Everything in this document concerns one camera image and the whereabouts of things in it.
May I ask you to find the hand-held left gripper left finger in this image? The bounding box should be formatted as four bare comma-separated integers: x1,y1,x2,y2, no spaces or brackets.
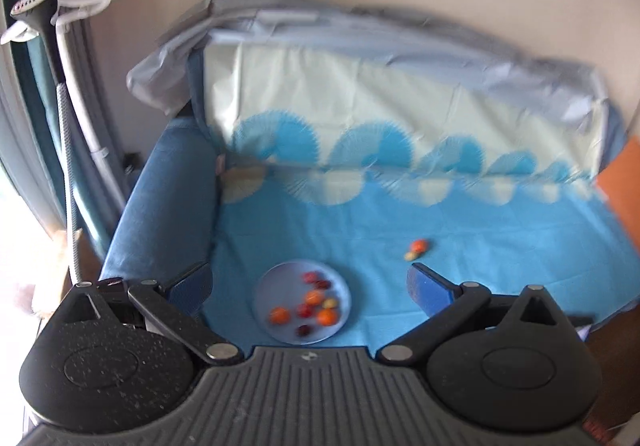
47,262,245,367

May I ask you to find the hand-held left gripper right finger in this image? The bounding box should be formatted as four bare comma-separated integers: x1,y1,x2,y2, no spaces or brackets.
376,262,584,367

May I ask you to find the light blue plate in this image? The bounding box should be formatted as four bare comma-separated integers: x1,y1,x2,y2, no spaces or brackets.
252,259,352,345

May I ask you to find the blue fabric sofa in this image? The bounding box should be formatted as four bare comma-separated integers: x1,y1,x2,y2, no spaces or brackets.
100,76,628,327

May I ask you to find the blue patterned plastic cloth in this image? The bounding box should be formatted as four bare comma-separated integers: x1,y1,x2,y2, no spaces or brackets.
202,38,640,362

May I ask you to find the orange panel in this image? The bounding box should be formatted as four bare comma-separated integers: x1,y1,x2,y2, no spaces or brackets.
595,136,640,247

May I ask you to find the dark teal curtain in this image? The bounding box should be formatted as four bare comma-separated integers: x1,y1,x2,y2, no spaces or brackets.
0,0,108,252

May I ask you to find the grey cover sheet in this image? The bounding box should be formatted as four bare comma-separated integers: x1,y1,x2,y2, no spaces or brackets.
126,0,611,127

